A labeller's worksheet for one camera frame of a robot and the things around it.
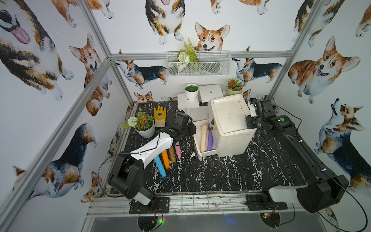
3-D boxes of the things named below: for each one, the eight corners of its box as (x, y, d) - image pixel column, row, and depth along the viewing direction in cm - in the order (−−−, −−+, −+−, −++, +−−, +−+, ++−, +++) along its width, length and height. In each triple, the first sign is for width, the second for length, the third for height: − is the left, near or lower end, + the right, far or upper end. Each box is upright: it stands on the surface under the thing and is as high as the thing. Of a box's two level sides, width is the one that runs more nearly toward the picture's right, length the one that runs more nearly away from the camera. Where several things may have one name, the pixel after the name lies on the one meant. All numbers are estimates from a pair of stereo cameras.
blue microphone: (162, 179, 84) (161, 178, 82) (154, 158, 92) (154, 157, 90) (166, 176, 85) (166, 175, 83) (159, 156, 93) (158, 155, 91)
